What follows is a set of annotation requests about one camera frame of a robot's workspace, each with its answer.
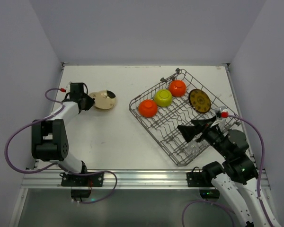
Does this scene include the cream plate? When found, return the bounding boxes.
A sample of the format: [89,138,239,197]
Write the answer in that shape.
[89,90,116,111]
[92,93,117,112]

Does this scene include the yellow patterned plate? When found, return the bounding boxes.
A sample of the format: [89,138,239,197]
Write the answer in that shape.
[188,89,211,114]

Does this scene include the grey wire dish rack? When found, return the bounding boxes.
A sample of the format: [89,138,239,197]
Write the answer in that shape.
[129,66,237,167]

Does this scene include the yellow-green bowl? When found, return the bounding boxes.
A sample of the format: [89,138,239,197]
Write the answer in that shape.
[154,89,172,107]

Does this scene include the orange bowl front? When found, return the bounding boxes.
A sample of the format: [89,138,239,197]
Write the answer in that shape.
[138,99,158,118]

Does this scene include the orange bowl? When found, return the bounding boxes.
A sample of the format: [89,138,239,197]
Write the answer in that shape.
[169,80,186,97]
[138,99,158,118]

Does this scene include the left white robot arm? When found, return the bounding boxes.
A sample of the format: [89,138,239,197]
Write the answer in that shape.
[31,82,95,175]

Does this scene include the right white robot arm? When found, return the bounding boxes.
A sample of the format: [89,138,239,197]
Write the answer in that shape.
[177,112,280,227]

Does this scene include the clear glass cup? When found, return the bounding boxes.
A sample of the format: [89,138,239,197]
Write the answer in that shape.
[185,140,200,158]

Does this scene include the orange bowl back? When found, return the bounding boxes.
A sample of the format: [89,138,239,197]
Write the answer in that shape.
[169,80,186,97]

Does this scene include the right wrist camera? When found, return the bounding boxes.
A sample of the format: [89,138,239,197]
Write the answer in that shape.
[214,106,229,123]

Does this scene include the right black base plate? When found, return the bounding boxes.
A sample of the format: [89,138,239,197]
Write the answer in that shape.
[186,171,213,188]

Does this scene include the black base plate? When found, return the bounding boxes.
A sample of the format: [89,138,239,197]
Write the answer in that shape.
[186,171,213,188]
[59,173,104,187]

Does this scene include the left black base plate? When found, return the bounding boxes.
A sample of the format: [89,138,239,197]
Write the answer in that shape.
[59,173,104,187]

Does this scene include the aluminium mounting rail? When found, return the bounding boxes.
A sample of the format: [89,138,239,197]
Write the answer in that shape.
[20,168,272,190]

